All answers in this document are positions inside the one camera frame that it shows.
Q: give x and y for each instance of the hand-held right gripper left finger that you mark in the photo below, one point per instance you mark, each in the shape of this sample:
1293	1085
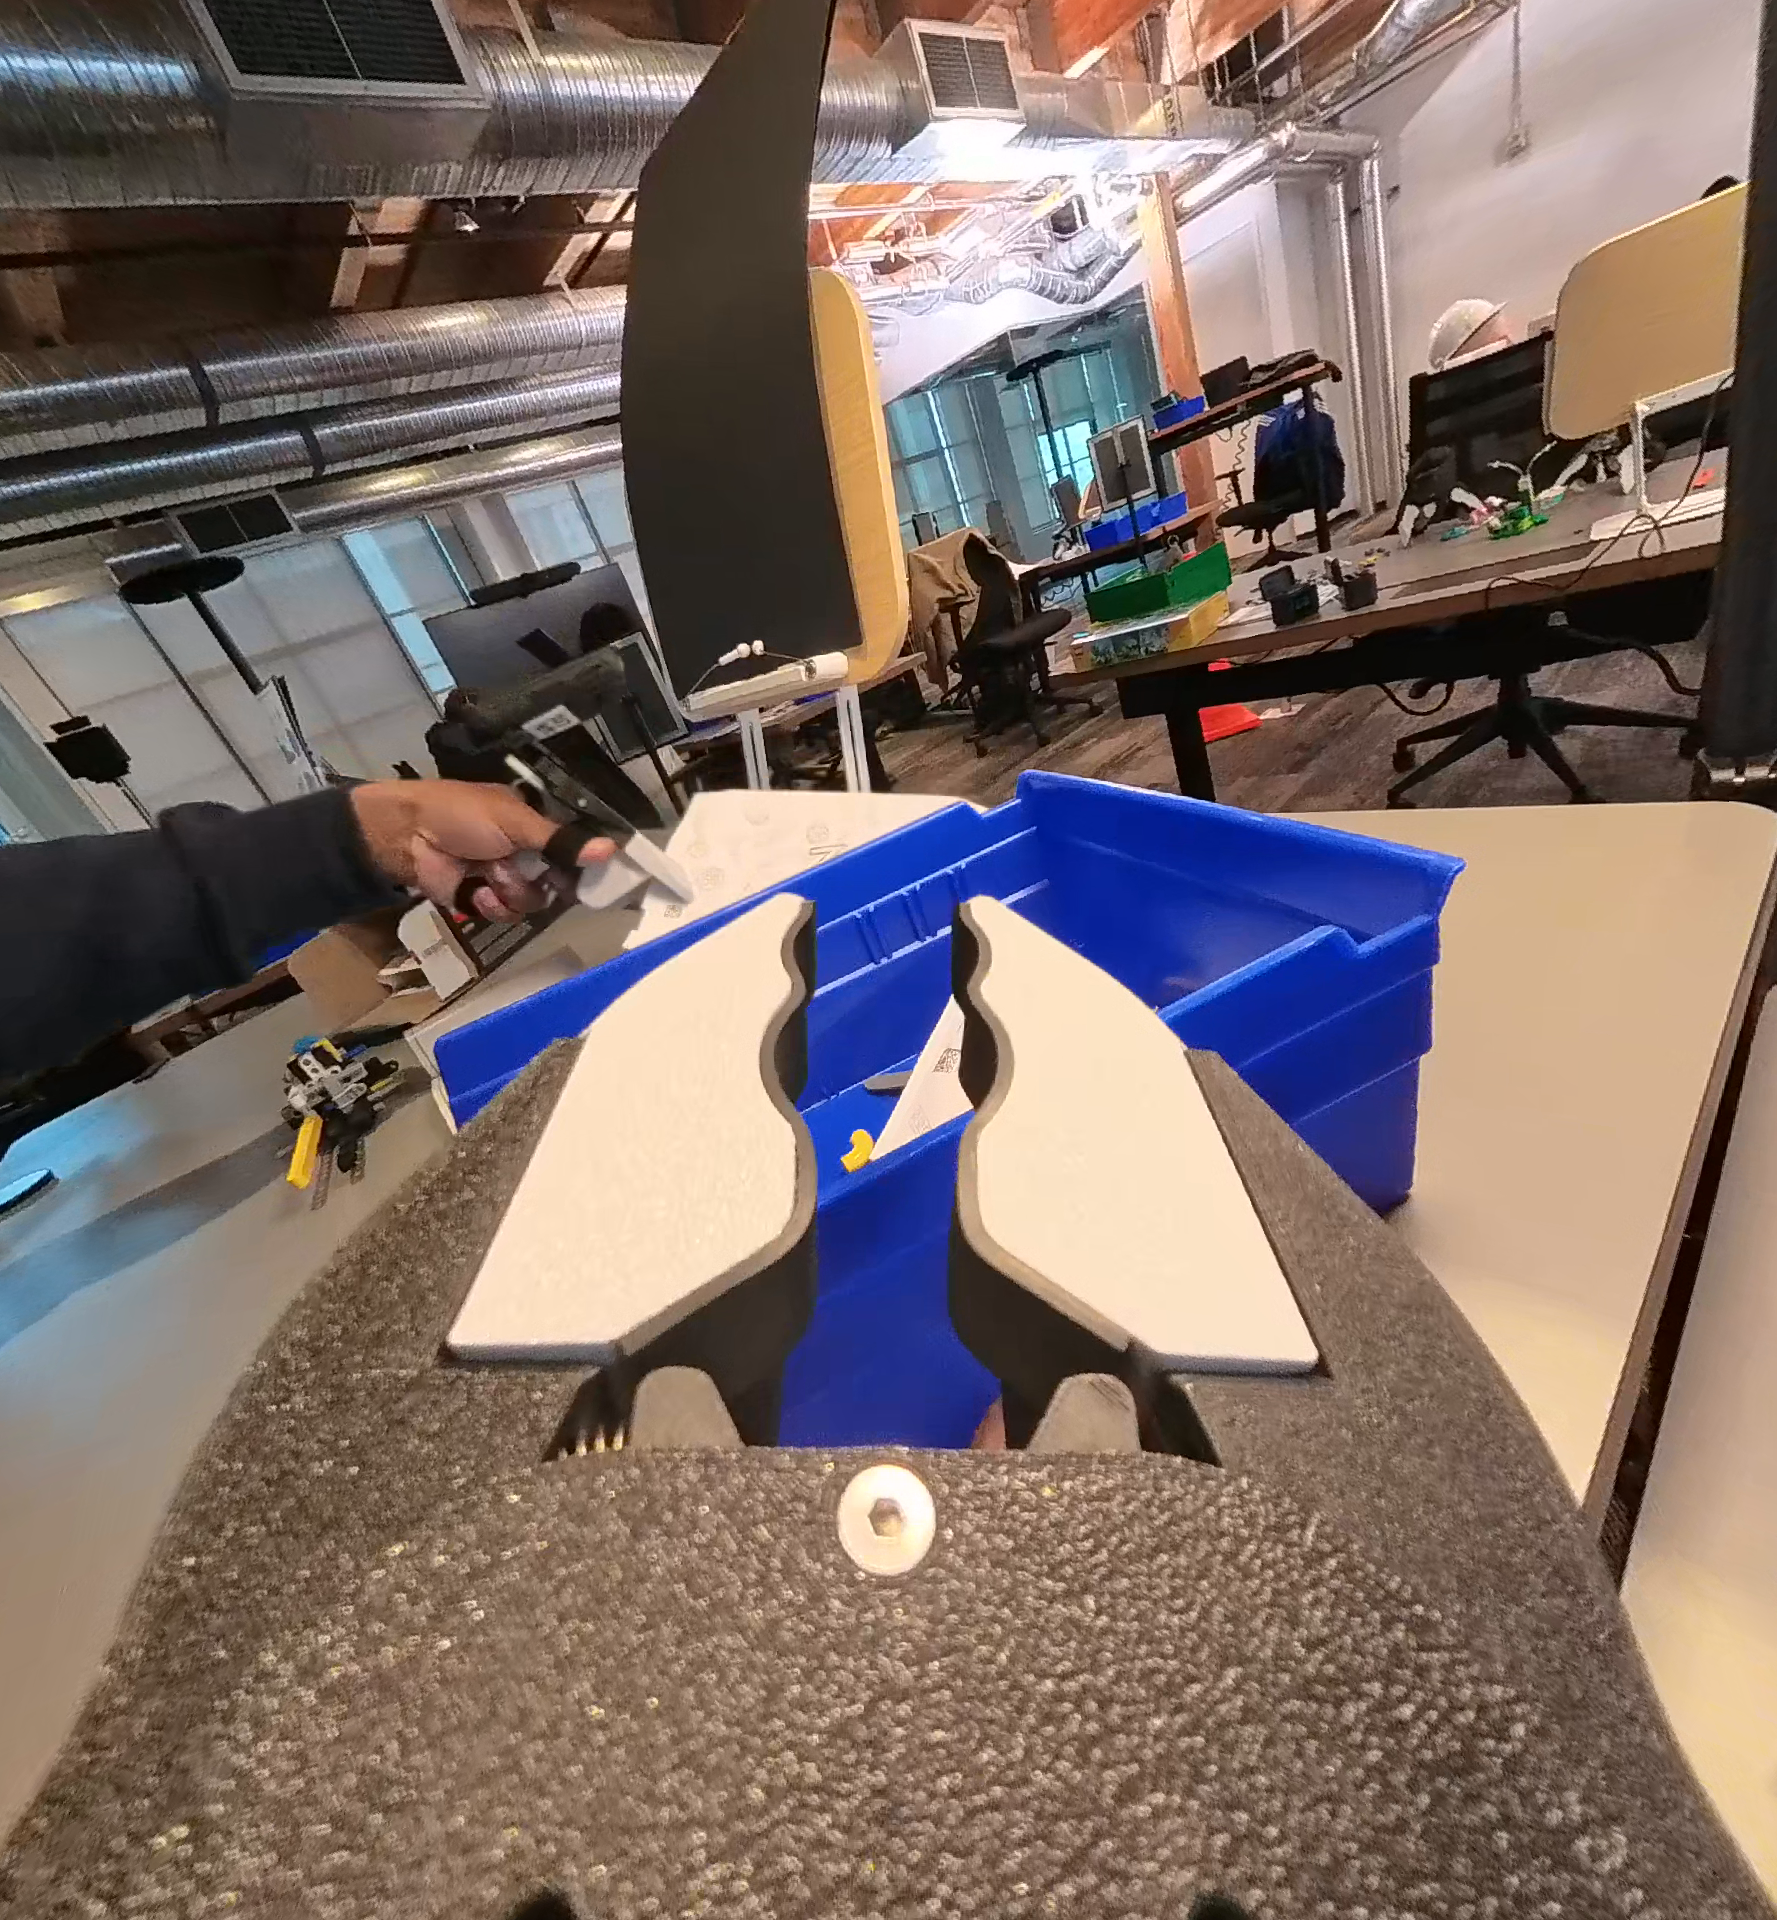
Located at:
648	1169

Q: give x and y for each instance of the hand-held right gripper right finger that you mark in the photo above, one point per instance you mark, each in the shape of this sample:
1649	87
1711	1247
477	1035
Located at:
1129	1200

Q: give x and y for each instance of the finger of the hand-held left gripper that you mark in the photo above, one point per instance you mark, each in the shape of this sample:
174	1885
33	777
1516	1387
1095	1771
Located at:
632	872

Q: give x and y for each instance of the large white paper bag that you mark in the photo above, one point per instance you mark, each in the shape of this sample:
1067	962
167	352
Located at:
769	841

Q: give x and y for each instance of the torn white paper strip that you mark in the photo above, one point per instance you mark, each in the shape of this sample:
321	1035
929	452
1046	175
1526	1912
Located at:
933	1095

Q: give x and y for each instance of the blue plastic bin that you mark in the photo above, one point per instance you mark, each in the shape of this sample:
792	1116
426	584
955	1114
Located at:
1247	960

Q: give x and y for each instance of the person's left forearm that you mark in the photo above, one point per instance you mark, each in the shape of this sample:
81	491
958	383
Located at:
109	930

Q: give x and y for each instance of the partly built lego model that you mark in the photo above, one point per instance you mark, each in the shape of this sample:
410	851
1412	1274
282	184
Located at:
335	1095

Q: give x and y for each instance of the person's left hand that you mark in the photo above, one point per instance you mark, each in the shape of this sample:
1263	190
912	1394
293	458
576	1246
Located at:
438	841

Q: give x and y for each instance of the black monitor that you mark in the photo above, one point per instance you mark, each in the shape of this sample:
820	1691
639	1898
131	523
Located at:
1480	407
528	624

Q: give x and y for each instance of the white divider base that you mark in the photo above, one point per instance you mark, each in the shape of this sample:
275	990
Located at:
769	687

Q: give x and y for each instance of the brown cardboard box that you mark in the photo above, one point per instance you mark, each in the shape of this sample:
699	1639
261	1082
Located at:
349	960

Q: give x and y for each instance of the black floor lamp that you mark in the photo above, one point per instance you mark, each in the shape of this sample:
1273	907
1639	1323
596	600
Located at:
180	578

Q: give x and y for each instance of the black desk divider panel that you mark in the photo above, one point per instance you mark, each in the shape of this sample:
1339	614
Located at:
738	375

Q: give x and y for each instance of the tan desk divider panel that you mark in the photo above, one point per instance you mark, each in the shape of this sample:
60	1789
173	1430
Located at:
1639	331
860	479

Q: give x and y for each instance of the black office chair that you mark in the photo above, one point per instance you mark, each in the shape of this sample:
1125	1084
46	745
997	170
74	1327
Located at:
1001	646
1518	722

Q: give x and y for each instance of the yellow plastic bin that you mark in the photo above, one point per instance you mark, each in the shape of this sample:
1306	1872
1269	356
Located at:
1174	632

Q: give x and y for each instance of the green plastic bin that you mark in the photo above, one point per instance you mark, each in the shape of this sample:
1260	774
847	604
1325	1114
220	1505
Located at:
1157	588

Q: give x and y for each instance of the small blue storage bin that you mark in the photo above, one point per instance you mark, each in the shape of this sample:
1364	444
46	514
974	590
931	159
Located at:
1129	528

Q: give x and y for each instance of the ceiling vent grille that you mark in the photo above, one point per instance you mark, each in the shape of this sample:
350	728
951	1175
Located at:
335	38

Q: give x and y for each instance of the wooden desk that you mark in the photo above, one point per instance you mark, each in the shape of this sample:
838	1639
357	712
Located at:
1504	578

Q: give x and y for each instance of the blue jacket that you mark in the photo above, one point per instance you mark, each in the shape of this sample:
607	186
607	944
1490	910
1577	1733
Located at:
1297	452

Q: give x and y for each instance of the white hard hat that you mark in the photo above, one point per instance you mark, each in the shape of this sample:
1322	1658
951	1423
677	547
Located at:
1473	329

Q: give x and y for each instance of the silver ventilation duct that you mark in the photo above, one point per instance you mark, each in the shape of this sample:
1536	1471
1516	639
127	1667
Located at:
154	452
1263	163
228	361
78	106

